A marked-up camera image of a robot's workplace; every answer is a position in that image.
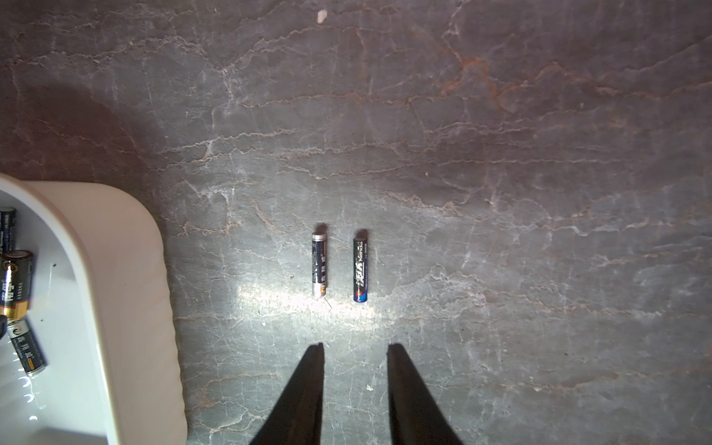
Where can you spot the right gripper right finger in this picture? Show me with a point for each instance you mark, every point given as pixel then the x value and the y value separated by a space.
pixel 414 417

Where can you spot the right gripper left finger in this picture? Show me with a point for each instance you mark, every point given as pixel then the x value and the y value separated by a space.
pixel 297 416

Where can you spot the black silver AAA battery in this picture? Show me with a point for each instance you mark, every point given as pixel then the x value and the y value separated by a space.
pixel 319 264

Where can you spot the black gold AA battery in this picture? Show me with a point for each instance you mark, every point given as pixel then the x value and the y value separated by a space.
pixel 17 275

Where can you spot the white oval storage tray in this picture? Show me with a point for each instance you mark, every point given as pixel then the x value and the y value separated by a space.
pixel 101 313

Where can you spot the black battery tray lower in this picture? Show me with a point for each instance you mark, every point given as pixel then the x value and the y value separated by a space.
pixel 26 347

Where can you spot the black battery tray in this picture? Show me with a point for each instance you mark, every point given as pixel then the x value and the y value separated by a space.
pixel 26 347
pixel 8 218

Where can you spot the black battery tray left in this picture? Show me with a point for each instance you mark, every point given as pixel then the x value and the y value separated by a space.
pixel 8 218

